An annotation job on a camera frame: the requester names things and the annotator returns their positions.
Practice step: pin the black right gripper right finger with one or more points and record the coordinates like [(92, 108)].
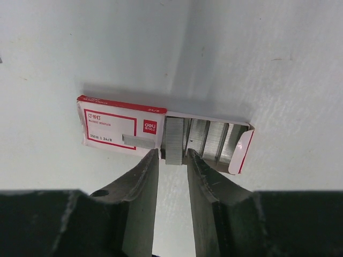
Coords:
[(229, 220)]

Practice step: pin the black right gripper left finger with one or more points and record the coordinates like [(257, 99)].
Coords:
[(116, 220)]

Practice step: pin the red white staple box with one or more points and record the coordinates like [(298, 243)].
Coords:
[(135, 129)]

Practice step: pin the grey staple strip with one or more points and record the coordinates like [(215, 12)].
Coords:
[(174, 141)]

